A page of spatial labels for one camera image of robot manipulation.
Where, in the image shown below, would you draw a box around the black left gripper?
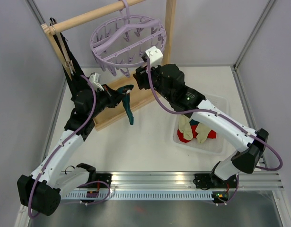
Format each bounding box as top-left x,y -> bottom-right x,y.
88,84 -> 126,119

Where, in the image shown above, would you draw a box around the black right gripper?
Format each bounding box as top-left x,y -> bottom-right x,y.
133,60 -> 173,102

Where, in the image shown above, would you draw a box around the green christmas sock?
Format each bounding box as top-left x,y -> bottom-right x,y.
116,85 -> 134,125

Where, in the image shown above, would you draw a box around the purple round clip hanger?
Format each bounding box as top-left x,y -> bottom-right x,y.
89,0 -> 167,77

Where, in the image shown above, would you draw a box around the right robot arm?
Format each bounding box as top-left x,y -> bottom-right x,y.
133,64 -> 269,187

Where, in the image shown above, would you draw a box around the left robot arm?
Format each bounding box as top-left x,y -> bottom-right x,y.
17,85 -> 131,219

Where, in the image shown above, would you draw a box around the black shorts on hanger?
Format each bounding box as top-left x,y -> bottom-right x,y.
60,33 -> 90,101

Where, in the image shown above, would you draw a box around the wooden rack base tray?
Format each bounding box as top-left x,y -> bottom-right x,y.
93,75 -> 160,132

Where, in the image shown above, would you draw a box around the cream sock left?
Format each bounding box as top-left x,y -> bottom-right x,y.
178,115 -> 194,141

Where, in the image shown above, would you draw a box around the cream sock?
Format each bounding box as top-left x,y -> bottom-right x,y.
178,115 -> 194,141
195,123 -> 211,144

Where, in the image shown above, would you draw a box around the cream sock right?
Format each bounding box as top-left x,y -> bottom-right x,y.
195,123 -> 211,144

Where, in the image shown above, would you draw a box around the wooden rack top rod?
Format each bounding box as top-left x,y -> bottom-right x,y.
52,0 -> 146,33

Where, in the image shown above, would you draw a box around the red sock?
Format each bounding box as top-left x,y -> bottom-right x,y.
177,125 -> 217,143

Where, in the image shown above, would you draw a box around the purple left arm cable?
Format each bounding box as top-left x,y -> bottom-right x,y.
26,74 -> 112,218

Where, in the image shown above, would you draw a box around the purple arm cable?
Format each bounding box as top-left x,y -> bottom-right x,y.
147,59 -> 283,206
26,74 -> 112,218

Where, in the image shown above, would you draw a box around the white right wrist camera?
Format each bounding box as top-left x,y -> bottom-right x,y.
141,46 -> 163,67

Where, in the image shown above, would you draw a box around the wooden rack right post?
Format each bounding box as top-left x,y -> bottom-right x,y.
162,0 -> 176,65

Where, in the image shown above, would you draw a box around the wooden rack post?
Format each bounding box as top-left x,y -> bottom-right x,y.
162,0 -> 176,65
41,23 -> 72,79

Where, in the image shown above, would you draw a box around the wooden rack left post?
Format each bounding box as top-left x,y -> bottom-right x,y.
41,23 -> 72,79

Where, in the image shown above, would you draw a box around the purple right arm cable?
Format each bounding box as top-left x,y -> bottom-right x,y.
147,59 -> 283,206

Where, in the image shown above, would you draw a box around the white slotted cable duct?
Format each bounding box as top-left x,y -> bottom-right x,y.
62,190 -> 213,201

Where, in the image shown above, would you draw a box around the aluminium mounting rail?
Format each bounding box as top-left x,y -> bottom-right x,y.
60,171 -> 284,190

